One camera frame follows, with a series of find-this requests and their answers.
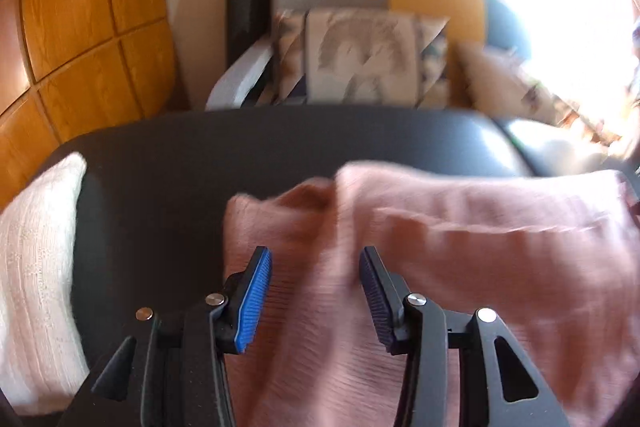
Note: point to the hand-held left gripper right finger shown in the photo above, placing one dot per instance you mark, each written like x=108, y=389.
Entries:
x=375, y=302

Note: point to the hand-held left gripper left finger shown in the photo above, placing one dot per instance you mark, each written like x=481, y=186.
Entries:
x=255, y=302

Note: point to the pink knit sweater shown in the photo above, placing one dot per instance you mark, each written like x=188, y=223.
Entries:
x=450, y=232

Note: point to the white knit cloth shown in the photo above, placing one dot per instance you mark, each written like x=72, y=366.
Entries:
x=35, y=257

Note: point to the tiger print cushion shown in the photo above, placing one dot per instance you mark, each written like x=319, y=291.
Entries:
x=360, y=52

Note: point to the deer print cushion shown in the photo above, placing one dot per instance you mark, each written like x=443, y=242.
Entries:
x=495, y=77

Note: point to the wooden panel cabinet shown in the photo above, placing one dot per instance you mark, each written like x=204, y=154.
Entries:
x=75, y=7

